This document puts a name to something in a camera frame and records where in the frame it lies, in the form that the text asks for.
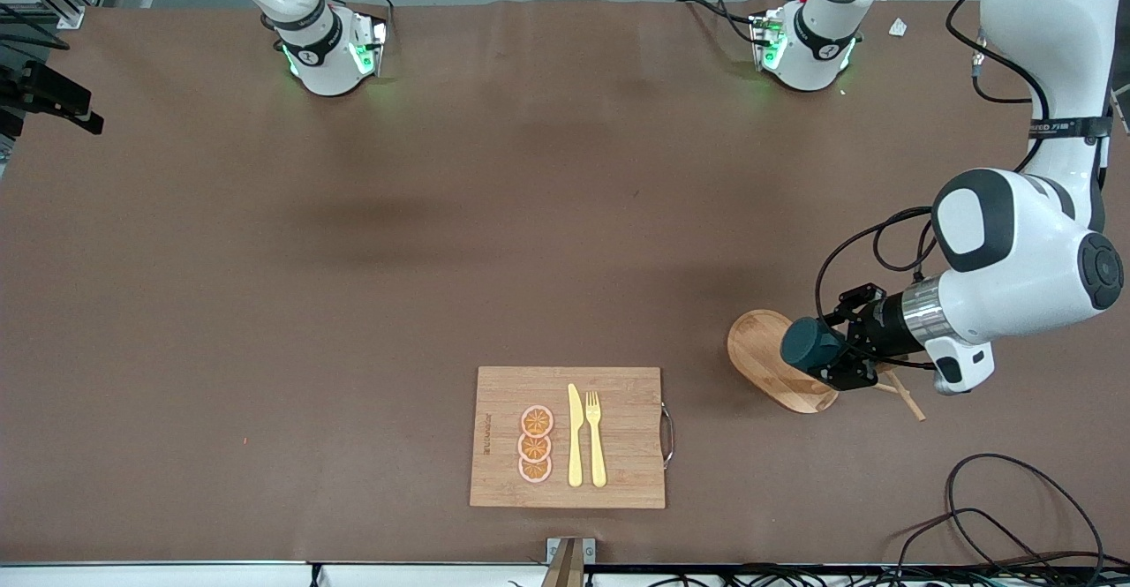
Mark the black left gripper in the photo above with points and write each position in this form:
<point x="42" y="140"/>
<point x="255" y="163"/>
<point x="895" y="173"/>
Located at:
<point x="879" y="320"/>

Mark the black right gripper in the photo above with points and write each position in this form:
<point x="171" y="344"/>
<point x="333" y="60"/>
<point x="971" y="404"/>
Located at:
<point x="51" y="93"/>

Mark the dark teal cup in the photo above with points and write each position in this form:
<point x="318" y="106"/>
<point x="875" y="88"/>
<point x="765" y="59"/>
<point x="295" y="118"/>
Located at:
<point x="808" y="342"/>

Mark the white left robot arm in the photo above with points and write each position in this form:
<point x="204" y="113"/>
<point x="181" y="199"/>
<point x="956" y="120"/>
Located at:
<point x="1015" y="296"/>

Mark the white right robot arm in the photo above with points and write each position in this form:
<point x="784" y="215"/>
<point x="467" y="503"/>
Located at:
<point x="327" y="62"/>

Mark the wooden mug tree stand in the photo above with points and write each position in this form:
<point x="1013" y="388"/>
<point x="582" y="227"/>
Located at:
<point x="759" y="349"/>

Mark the yellow plastic fork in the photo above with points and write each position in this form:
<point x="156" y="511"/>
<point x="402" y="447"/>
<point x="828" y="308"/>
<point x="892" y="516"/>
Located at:
<point x="596" y="446"/>

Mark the yellow plastic knife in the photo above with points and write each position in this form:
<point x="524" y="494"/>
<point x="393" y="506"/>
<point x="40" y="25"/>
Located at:
<point x="575" y="437"/>

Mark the small white paper scrap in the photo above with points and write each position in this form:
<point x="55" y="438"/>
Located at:
<point x="898" y="27"/>

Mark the orange slice toy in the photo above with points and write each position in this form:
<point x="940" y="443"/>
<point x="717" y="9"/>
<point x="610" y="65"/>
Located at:
<point x="534" y="447"/>
<point x="537" y="420"/>
<point x="534" y="470"/>

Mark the metal bracket with wood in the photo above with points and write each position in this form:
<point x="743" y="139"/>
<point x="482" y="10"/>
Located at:
<point x="569" y="565"/>

